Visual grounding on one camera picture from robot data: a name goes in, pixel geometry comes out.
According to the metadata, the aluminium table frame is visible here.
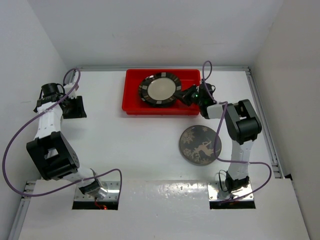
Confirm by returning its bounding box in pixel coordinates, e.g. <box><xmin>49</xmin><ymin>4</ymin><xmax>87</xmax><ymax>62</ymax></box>
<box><xmin>9</xmin><ymin>66</ymin><xmax>285</xmax><ymax>240</ymax></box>

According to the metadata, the red plastic bin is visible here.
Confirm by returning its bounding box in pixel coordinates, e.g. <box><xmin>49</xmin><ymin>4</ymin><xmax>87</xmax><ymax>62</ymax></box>
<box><xmin>122</xmin><ymin>68</ymin><xmax>201</xmax><ymax>116</ymax></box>

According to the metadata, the striped rim plate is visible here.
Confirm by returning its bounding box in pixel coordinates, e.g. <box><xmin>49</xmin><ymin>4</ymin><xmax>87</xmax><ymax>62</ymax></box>
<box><xmin>138</xmin><ymin>72</ymin><xmax>182</xmax><ymax>101</ymax></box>
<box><xmin>141</xmin><ymin>98</ymin><xmax>177</xmax><ymax>108</ymax></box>

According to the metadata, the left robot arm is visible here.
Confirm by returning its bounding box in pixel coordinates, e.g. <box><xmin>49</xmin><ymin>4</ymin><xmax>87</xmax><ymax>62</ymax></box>
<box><xmin>26</xmin><ymin>83</ymin><xmax>103</xmax><ymax>199</ymax></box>

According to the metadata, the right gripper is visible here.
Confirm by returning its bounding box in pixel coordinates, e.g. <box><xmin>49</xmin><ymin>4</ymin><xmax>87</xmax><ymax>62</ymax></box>
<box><xmin>174</xmin><ymin>84</ymin><xmax>204</xmax><ymax>107</ymax></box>

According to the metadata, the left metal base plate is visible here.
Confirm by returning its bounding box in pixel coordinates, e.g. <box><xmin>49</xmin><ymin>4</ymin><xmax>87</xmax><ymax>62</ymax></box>
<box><xmin>73</xmin><ymin>181</ymin><xmax>120</xmax><ymax>202</ymax></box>

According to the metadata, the metal base plate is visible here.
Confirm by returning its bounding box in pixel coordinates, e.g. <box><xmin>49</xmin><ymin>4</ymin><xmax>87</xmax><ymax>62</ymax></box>
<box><xmin>207</xmin><ymin>181</ymin><xmax>254</xmax><ymax>202</ymax></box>
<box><xmin>73</xmin><ymin>181</ymin><xmax>120</xmax><ymax>202</ymax></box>

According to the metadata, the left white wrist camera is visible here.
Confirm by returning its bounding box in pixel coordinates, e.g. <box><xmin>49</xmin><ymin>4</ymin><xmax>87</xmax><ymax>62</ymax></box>
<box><xmin>63</xmin><ymin>83</ymin><xmax>79</xmax><ymax>99</ymax></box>

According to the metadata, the grey reindeer plate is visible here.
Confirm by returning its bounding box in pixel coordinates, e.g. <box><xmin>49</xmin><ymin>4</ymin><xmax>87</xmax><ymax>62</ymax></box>
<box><xmin>179</xmin><ymin>125</ymin><xmax>222</xmax><ymax>166</ymax></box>

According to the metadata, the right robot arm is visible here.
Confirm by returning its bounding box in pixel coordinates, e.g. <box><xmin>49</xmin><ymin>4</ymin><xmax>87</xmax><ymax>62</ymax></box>
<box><xmin>174</xmin><ymin>83</ymin><xmax>262</xmax><ymax>193</ymax></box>

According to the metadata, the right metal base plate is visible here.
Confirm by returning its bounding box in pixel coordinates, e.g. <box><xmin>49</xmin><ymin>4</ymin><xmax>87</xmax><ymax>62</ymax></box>
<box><xmin>207</xmin><ymin>181</ymin><xmax>254</xmax><ymax>202</ymax></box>

